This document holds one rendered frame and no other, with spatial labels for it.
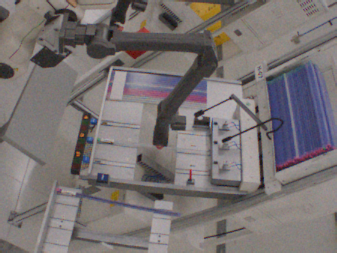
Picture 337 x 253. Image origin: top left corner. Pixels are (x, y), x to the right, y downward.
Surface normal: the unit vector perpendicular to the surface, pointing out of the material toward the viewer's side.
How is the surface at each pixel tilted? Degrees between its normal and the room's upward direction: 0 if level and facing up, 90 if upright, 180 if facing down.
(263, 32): 90
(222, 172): 43
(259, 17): 90
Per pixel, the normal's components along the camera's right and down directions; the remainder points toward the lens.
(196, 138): 0.10, -0.60
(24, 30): 0.01, 0.84
